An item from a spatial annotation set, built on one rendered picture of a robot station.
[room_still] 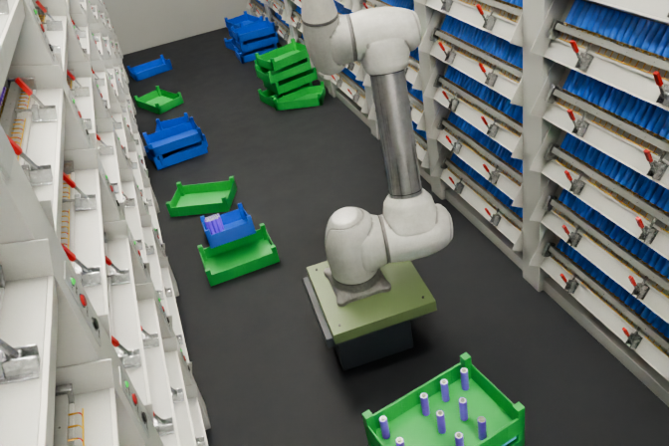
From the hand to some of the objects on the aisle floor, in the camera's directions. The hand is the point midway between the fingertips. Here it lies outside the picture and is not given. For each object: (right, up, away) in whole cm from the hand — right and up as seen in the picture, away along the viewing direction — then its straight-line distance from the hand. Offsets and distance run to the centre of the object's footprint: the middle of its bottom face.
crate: (-56, -89, +206) cm, 231 cm away
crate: (-37, -102, +171) cm, 203 cm away
